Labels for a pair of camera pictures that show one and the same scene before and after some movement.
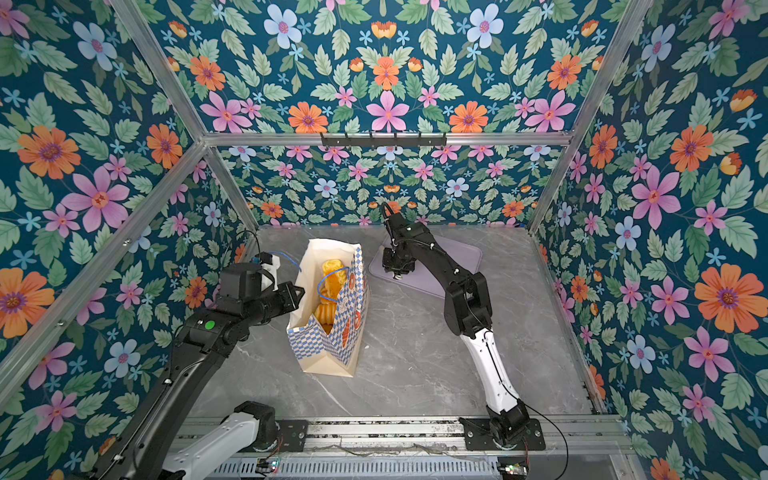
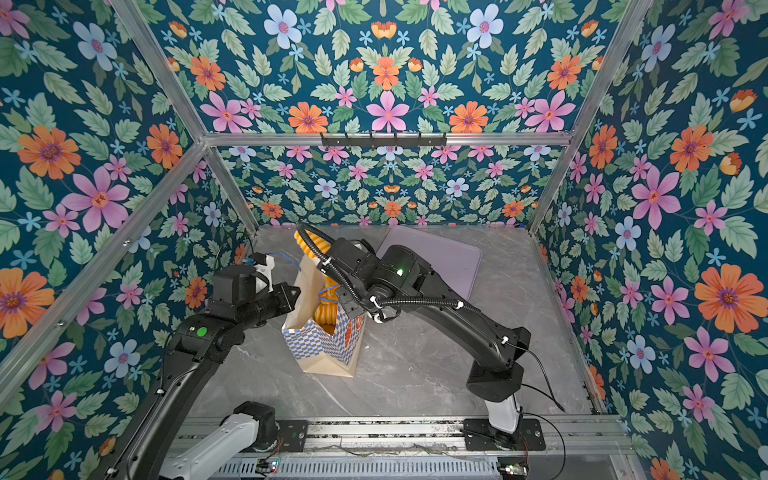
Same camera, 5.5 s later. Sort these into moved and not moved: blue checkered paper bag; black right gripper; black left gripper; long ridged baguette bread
Moved: black right gripper
Not moved: blue checkered paper bag; long ridged baguette bread; black left gripper
